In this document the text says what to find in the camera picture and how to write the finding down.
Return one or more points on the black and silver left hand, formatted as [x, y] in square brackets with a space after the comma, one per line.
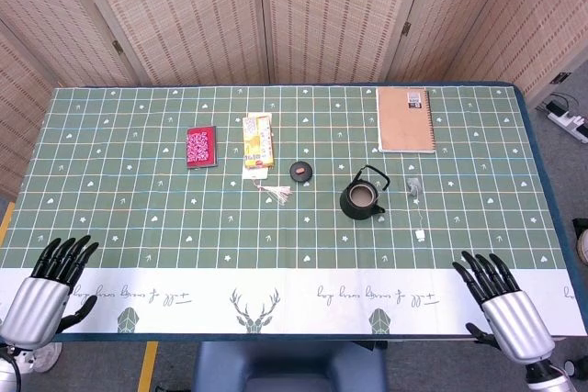
[39, 302]

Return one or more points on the black and silver right hand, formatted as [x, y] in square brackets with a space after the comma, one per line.
[516, 325]

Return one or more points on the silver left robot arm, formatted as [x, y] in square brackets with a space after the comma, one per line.
[7, 364]

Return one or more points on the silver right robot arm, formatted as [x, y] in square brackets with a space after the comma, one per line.
[546, 376]

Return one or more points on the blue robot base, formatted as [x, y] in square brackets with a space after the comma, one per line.
[289, 366]

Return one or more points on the black cast iron teapot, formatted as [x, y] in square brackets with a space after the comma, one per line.
[360, 204]

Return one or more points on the black teapot lid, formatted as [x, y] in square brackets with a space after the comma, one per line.
[301, 171]

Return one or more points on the green grid tablecloth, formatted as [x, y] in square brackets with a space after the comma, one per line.
[138, 208]

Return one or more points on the white power strip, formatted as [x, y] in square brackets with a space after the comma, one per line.
[569, 122]

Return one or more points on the red patterned notebook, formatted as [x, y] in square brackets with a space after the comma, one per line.
[201, 146]

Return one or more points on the kraft spiral notebook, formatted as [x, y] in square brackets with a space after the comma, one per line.
[404, 121]

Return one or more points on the paper bookmark with pink tassel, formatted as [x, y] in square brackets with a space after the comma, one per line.
[275, 191]

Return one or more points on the brass screen hinge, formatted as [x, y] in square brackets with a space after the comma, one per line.
[117, 47]
[405, 28]

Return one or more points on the yellow cardboard box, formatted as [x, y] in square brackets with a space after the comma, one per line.
[258, 139]

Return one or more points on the woven bamboo folding screen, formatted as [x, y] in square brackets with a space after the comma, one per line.
[184, 20]

